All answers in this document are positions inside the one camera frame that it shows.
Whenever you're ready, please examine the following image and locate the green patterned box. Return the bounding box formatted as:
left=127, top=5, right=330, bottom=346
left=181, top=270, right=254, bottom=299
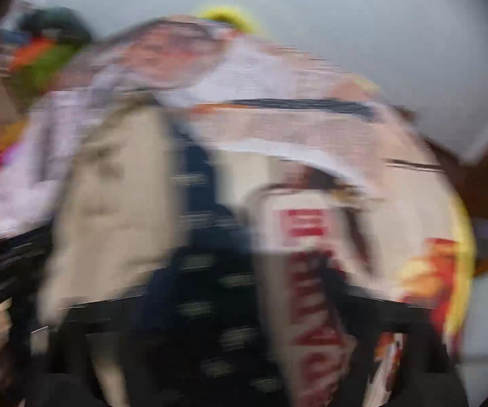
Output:
left=15, top=44, right=88, bottom=98

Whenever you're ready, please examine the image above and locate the navy patterned hooded jacket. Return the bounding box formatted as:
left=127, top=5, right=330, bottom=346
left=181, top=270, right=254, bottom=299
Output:
left=36, top=97, right=296, bottom=407

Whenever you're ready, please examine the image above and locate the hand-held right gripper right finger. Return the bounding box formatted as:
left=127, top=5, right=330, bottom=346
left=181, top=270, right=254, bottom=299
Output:
left=329, top=284, right=469, bottom=407

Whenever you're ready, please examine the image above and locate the printed blanket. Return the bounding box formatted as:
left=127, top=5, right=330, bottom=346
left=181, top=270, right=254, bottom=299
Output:
left=0, top=15, right=477, bottom=407

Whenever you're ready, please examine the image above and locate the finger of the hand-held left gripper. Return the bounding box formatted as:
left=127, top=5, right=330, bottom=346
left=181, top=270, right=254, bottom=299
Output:
left=0, top=225, right=54, bottom=318

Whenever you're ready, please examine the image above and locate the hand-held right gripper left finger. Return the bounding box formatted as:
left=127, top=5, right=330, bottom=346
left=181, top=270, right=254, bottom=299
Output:
left=11, top=301, right=151, bottom=407

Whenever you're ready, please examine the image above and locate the yellow round object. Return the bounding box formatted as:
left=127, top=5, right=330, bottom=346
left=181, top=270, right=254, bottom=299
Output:
left=193, top=4, right=266, bottom=35

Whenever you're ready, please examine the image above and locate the grey plush pillow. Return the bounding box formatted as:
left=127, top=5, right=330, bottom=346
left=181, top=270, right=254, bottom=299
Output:
left=17, top=6, right=94, bottom=45

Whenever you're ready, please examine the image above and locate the orange box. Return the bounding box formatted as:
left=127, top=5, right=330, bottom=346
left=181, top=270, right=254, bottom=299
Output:
left=9, top=38, right=54, bottom=73

